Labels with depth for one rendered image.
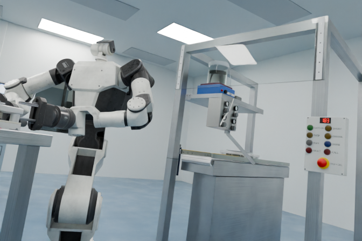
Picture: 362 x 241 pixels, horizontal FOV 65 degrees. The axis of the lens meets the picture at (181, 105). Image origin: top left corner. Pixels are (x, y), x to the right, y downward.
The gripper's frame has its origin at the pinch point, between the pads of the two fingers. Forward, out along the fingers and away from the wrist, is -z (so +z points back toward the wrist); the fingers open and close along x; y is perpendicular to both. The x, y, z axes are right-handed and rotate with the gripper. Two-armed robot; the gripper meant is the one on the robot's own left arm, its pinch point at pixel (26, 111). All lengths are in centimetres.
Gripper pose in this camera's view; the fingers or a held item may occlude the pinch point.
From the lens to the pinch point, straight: 114.4
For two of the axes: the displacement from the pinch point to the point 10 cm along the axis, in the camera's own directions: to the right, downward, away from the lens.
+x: -1.2, 9.8, -1.5
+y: -8.8, -0.4, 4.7
